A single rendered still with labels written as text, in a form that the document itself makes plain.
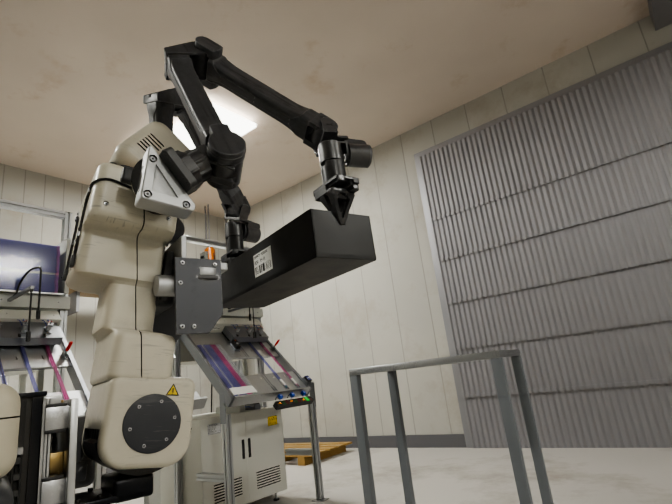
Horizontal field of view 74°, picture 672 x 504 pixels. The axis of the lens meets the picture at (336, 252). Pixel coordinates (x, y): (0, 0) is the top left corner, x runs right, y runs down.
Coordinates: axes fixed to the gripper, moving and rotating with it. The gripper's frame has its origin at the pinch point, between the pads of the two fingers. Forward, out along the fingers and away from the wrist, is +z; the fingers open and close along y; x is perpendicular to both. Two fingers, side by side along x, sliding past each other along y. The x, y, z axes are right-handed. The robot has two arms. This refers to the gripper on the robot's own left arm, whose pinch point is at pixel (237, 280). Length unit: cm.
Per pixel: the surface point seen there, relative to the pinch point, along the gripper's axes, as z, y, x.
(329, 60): -227, 121, -158
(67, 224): -71, 158, 32
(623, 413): 93, 36, -333
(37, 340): -1, 138, 45
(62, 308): -20, 155, 33
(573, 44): -224, -2, -344
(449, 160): -166, 131, -313
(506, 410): 55, -22, -98
